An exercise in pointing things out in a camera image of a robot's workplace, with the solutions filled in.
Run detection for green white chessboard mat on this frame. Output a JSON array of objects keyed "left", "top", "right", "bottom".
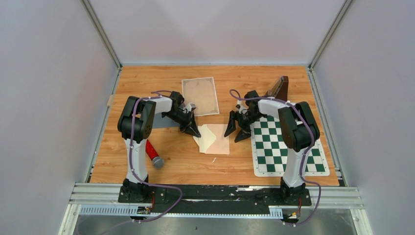
[{"left": 248, "top": 111, "right": 330, "bottom": 178}]

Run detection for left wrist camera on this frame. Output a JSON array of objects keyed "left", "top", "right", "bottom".
[{"left": 184, "top": 103, "right": 197, "bottom": 114}]

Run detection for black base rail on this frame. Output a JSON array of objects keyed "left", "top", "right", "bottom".
[{"left": 118, "top": 185, "right": 312, "bottom": 214}]

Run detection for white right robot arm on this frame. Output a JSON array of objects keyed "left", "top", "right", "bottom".
[{"left": 224, "top": 89, "right": 320, "bottom": 205}]

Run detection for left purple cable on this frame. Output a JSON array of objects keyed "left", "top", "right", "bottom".
[{"left": 129, "top": 90, "right": 184, "bottom": 224}]

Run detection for purple cable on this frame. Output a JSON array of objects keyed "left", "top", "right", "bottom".
[
  {"left": 229, "top": 89, "right": 322, "bottom": 227},
  {"left": 129, "top": 90, "right": 184, "bottom": 224}
]

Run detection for cream pink envelope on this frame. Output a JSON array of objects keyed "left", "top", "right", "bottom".
[{"left": 206, "top": 124, "right": 230, "bottom": 155}]

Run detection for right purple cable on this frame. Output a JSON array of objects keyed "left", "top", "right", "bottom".
[{"left": 229, "top": 89, "right": 322, "bottom": 227}]

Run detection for wooden metronome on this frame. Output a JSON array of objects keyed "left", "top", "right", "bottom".
[{"left": 264, "top": 76, "right": 289, "bottom": 101}]

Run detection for cream letter paper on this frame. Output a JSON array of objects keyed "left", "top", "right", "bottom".
[{"left": 193, "top": 124, "right": 217, "bottom": 153}]

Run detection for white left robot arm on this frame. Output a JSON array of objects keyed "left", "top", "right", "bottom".
[{"left": 117, "top": 91, "right": 201, "bottom": 202}]

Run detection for grey envelope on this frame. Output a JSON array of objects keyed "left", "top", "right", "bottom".
[{"left": 153, "top": 113, "right": 180, "bottom": 129}]

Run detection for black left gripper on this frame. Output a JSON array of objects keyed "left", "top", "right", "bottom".
[{"left": 163, "top": 110, "right": 201, "bottom": 138}]

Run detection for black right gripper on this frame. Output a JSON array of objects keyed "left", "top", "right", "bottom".
[{"left": 225, "top": 111, "right": 264, "bottom": 143}]

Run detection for red microphone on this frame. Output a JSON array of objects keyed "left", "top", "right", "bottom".
[{"left": 145, "top": 140, "right": 164, "bottom": 169}]

